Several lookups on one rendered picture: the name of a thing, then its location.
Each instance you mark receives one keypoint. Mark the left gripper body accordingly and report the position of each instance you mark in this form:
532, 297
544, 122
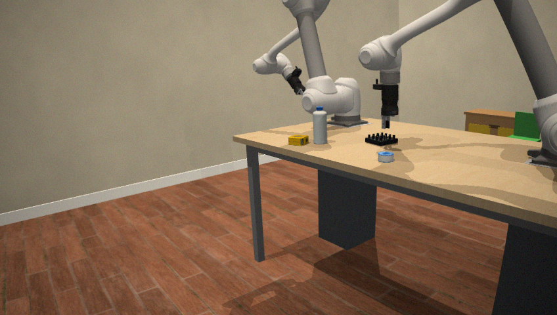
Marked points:
390, 92

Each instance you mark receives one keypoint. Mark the short grey cylinder with blue top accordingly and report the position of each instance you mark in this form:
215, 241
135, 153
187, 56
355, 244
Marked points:
385, 157

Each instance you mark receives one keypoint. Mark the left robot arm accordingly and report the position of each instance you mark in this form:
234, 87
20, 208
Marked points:
385, 54

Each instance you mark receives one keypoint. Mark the grey bottle with blue cap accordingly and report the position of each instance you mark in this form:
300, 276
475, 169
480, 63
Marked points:
319, 126

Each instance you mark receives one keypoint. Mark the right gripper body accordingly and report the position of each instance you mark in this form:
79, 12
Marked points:
291, 76

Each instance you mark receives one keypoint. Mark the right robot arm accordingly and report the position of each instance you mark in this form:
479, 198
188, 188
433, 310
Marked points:
342, 97

